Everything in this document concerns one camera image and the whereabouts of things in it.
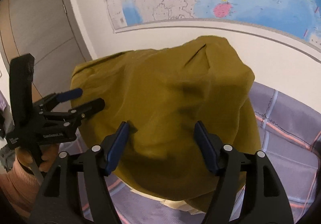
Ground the mustard yellow jacket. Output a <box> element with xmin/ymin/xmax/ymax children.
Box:
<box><xmin>71</xmin><ymin>36</ymin><xmax>261</xmax><ymax>212</ymax></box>

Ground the pink sleeved forearm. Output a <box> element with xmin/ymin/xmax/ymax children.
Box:
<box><xmin>1</xmin><ymin>159</ymin><xmax>40</xmax><ymax>220</ymax></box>

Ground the person's left hand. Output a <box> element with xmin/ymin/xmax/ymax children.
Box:
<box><xmin>15</xmin><ymin>143</ymin><xmax>59</xmax><ymax>172</ymax></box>

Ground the purple plaid bed sheet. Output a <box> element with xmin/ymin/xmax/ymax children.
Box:
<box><xmin>57</xmin><ymin>81</ymin><xmax>321</xmax><ymax>224</ymax></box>

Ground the cream white cloth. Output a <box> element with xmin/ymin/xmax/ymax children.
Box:
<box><xmin>130</xmin><ymin>188</ymin><xmax>204</xmax><ymax>215</ymax></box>

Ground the grey wooden door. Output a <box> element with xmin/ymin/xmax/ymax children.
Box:
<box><xmin>1</xmin><ymin>0</ymin><xmax>92</xmax><ymax>101</ymax></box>

